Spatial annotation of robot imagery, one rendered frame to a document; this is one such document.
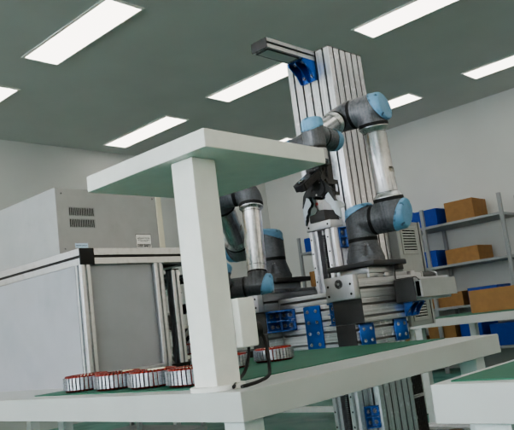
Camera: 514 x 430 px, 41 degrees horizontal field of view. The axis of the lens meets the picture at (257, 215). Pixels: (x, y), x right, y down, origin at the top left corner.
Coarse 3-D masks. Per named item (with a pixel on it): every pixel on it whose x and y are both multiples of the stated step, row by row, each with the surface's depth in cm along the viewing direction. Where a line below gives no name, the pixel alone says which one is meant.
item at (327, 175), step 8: (312, 168) 224; (320, 168) 223; (328, 168) 225; (328, 176) 224; (312, 184) 222; (320, 184) 220; (328, 184) 222; (312, 192) 222; (320, 192) 219; (336, 192) 223
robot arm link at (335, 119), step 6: (342, 102) 269; (336, 108) 267; (342, 108) 266; (330, 114) 264; (336, 114) 263; (342, 114) 265; (324, 120) 258; (330, 120) 259; (336, 120) 261; (342, 120) 263; (330, 126) 256; (336, 126) 260; (342, 126) 264; (348, 126) 267; (294, 138) 241; (300, 138) 238
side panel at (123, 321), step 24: (96, 264) 188; (120, 264) 194; (144, 264) 200; (96, 288) 187; (120, 288) 192; (144, 288) 198; (96, 312) 185; (120, 312) 191; (144, 312) 197; (96, 336) 184; (120, 336) 189; (144, 336) 195; (168, 336) 200; (96, 360) 181; (120, 360) 188; (144, 360) 193; (168, 360) 198
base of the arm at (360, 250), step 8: (352, 240) 265; (360, 240) 263; (368, 240) 263; (376, 240) 265; (352, 248) 265; (360, 248) 262; (368, 248) 262; (376, 248) 262; (352, 256) 263; (360, 256) 261; (368, 256) 260; (376, 256) 261; (384, 256) 264
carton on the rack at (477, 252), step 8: (456, 248) 818; (464, 248) 810; (472, 248) 804; (480, 248) 804; (488, 248) 821; (448, 256) 824; (456, 256) 817; (464, 256) 810; (472, 256) 803; (480, 256) 799; (488, 256) 817
